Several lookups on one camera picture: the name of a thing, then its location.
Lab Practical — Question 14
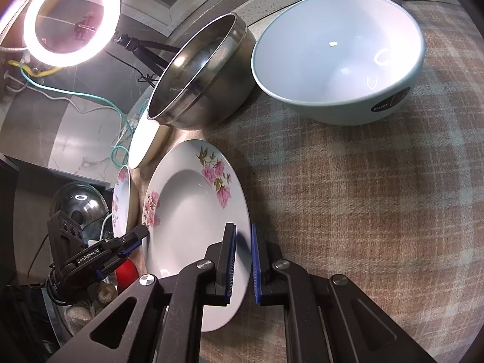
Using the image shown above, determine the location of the red inside metal bowl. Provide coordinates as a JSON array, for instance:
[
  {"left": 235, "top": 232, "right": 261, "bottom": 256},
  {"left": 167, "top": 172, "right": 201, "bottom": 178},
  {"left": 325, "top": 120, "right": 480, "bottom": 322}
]
[{"left": 115, "top": 259, "right": 139, "bottom": 293}]

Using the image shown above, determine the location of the small floral white plate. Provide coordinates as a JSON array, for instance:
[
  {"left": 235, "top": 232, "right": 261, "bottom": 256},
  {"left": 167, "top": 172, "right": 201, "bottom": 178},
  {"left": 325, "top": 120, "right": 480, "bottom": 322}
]
[{"left": 112, "top": 165, "right": 130, "bottom": 238}]

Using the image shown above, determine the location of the teal cable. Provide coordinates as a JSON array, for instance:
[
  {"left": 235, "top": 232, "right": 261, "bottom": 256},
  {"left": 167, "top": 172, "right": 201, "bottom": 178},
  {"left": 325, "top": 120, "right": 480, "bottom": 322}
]
[{"left": 18, "top": 64, "right": 134, "bottom": 167}]

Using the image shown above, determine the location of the black cable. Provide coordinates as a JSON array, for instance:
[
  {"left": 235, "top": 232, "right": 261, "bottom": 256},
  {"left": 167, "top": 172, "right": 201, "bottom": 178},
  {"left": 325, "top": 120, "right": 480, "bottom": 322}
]
[{"left": 103, "top": 49, "right": 160, "bottom": 84}]

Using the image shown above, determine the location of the glass pot lid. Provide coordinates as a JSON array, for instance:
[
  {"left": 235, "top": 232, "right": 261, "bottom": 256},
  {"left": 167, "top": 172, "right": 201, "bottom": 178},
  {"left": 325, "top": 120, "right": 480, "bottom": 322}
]
[{"left": 49, "top": 182, "right": 109, "bottom": 240}]

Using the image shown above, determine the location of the ring light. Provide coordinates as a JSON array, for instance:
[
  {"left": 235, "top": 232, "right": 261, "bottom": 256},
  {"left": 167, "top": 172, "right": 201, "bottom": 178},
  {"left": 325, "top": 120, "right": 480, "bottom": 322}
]
[{"left": 23, "top": 0, "right": 121, "bottom": 67}]

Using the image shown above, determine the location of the large floral white plate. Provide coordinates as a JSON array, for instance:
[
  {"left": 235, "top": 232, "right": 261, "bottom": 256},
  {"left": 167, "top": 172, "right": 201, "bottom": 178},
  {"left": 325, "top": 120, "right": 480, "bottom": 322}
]
[{"left": 142, "top": 140, "right": 252, "bottom": 333}]

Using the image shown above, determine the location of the white cable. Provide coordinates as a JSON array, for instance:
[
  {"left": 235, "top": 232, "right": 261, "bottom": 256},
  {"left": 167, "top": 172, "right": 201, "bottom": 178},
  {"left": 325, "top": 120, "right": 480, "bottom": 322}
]
[{"left": 22, "top": 83, "right": 130, "bottom": 118}]

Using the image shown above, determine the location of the large white ceramic bowl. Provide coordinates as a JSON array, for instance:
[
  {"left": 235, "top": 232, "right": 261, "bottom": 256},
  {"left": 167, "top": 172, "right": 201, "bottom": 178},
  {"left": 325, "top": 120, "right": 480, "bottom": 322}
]
[{"left": 251, "top": 0, "right": 426, "bottom": 126}]

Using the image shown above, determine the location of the small white bowl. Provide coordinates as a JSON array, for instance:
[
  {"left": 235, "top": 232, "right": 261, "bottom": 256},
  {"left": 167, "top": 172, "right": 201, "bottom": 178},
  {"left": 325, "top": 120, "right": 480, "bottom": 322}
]
[{"left": 127, "top": 110, "right": 172, "bottom": 170}]

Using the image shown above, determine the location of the black tripod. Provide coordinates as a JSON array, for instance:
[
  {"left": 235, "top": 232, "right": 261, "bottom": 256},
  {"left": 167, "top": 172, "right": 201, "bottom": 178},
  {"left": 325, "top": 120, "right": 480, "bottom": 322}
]
[{"left": 113, "top": 34, "right": 180, "bottom": 76}]

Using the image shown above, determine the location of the plaid table cloth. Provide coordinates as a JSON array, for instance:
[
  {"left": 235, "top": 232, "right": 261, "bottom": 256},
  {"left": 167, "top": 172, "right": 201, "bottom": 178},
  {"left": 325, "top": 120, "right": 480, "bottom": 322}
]
[{"left": 167, "top": 1, "right": 483, "bottom": 362}]

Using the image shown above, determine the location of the stainless steel bowl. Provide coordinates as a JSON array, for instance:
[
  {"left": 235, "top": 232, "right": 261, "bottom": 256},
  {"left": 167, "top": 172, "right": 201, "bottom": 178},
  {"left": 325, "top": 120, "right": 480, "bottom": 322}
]
[{"left": 147, "top": 12, "right": 256, "bottom": 130}]

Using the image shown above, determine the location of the beige work glove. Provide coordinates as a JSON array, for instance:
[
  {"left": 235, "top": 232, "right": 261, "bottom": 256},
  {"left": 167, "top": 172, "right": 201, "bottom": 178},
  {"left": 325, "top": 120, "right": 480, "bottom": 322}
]
[{"left": 64, "top": 282, "right": 118, "bottom": 335}]

